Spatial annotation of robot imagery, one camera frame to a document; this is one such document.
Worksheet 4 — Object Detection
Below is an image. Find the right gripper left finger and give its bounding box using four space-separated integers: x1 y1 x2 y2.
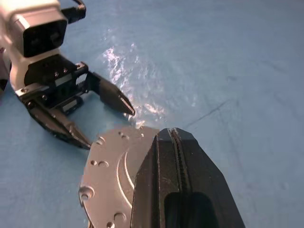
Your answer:
130 128 189 228

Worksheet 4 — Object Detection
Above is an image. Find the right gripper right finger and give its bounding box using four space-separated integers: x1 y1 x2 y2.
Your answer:
171 127 247 228

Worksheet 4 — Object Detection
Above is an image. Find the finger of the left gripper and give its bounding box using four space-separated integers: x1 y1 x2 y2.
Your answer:
88 71 136 117
25 98 92 150

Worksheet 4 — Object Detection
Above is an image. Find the silver gear bracket part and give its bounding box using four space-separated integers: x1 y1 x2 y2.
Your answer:
78 125 161 228

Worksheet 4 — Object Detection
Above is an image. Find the blue plastic table cover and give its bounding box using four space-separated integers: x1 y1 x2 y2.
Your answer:
0 0 304 228

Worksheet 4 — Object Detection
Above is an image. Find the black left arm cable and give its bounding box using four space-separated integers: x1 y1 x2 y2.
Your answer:
60 0 87 25

